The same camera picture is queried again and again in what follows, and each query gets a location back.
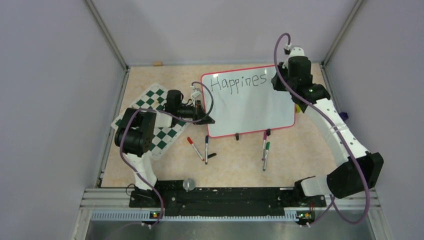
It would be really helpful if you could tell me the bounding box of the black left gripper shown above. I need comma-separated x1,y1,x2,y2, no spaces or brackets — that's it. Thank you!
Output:
177,100,215,126

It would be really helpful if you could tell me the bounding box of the pink framed whiteboard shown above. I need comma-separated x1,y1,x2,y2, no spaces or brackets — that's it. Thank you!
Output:
200,65,296,138

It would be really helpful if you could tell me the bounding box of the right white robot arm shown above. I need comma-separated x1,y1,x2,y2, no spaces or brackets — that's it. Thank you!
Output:
271,56,384,206

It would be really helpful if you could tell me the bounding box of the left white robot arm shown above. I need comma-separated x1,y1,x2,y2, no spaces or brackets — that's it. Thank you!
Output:
114,89,215,207

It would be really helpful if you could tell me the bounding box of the blue capped marker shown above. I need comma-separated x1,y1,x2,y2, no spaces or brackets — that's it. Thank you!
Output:
204,135,209,165

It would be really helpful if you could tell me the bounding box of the red capped marker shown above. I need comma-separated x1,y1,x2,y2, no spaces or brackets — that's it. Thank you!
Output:
187,137,205,162

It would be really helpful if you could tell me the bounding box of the green and white toy brick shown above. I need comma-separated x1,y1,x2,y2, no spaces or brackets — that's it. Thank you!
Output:
295,104,301,114

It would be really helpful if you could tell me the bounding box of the purple capped marker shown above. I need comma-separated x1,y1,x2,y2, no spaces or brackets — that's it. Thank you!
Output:
261,131,268,161

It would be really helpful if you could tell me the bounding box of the green capped marker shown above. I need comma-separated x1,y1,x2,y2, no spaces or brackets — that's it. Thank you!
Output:
262,142,270,171

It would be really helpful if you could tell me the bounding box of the grey round knob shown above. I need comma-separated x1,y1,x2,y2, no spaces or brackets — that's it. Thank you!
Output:
183,178,196,192

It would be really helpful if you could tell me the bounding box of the small wooden block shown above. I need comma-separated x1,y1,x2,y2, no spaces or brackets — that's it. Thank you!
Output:
152,61,163,67

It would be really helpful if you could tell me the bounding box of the purple toy block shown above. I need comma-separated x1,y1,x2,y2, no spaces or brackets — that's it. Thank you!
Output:
339,112,349,122

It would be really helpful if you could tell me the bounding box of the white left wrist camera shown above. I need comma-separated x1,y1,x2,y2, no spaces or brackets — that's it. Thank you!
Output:
190,85,202,101

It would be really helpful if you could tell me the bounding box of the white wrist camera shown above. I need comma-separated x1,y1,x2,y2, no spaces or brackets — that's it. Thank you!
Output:
190,85,202,101
284,45,305,59

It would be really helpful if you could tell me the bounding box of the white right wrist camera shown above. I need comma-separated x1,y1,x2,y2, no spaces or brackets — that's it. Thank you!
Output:
284,45,305,59

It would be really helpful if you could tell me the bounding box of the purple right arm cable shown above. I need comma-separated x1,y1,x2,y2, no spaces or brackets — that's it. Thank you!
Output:
273,33,371,228

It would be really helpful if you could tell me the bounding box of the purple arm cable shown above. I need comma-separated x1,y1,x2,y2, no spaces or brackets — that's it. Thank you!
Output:
119,81,215,229
273,33,371,228

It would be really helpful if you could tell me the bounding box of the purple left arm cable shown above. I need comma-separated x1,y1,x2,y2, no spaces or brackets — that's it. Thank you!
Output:
119,81,215,229

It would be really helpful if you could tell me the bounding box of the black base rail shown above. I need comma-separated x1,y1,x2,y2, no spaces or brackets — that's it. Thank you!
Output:
129,180,327,217

